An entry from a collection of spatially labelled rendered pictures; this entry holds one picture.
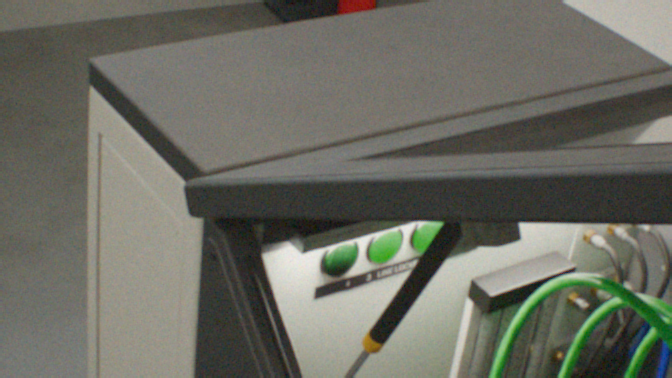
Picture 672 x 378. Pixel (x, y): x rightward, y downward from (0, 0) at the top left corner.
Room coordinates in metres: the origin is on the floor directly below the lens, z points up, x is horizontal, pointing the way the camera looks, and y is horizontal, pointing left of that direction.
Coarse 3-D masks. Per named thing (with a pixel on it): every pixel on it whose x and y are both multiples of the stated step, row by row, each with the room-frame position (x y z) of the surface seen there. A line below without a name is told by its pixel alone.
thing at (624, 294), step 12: (564, 276) 1.12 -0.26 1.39; (576, 276) 1.10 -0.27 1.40; (588, 276) 1.09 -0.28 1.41; (600, 276) 1.08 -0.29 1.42; (540, 288) 1.14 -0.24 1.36; (552, 288) 1.12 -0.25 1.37; (564, 288) 1.12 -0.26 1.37; (600, 288) 1.07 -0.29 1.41; (612, 288) 1.06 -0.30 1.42; (624, 288) 1.05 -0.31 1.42; (528, 300) 1.15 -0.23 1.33; (540, 300) 1.14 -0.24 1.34; (624, 300) 1.04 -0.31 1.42; (636, 300) 1.04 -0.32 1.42; (528, 312) 1.15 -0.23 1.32; (648, 312) 1.02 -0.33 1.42; (516, 324) 1.15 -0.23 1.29; (660, 324) 1.00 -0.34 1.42; (504, 336) 1.17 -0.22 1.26; (516, 336) 1.16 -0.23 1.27; (504, 348) 1.16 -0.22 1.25; (504, 360) 1.16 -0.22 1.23; (492, 372) 1.17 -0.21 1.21
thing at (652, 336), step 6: (666, 318) 1.18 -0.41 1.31; (654, 330) 1.19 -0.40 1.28; (648, 336) 1.19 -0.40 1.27; (654, 336) 1.19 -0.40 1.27; (642, 342) 1.20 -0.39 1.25; (648, 342) 1.19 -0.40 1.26; (654, 342) 1.19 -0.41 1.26; (642, 348) 1.20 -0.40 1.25; (648, 348) 1.19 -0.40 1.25; (636, 354) 1.20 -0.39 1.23; (642, 354) 1.19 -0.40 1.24; (636, 360) 1.20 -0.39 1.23; (642, 360) 1.20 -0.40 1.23; (630, 366) 1.20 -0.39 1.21; (636, 366) 1.20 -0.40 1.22; (630, 372) 1.20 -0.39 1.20; (636, 372) 1.20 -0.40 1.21
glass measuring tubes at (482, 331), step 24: (528, 264) 1.28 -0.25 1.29; (552, 264) 1.29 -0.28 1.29; (480, 288) 1.22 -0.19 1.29; (504, 288) 1.23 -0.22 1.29; (528, 288) 1.25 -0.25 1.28; (480, 312) 1.24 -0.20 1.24; (504, 312) 1.25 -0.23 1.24; (552, 312) 1.29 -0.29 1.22; (480, 336) 1.22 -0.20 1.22; (528, 336) 1.27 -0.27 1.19; (456, 360) 1.23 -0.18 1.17; (480, 360) 1.22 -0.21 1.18; (528, 360) 1.29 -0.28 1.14
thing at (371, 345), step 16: (448, 224) 0.79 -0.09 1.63; (432, 240) 0.81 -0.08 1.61; (448, 240) 0.80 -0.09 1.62; (432, 256) 0.81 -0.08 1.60; (448, 256) 0.81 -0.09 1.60; (416, 272) 0.82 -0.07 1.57; (432, 272) 0.81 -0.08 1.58; (400, 288) 0.84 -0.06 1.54; (416, 288) 0.82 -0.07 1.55; (400, 304) 0.83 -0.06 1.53; (384, 320) 0.85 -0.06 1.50; (400, 320) 0.84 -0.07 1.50; (368, 336) 0.86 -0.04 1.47; (384, 336) 0.85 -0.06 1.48; (368, 352) 0.87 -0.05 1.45; (352, 368) 0.89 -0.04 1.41
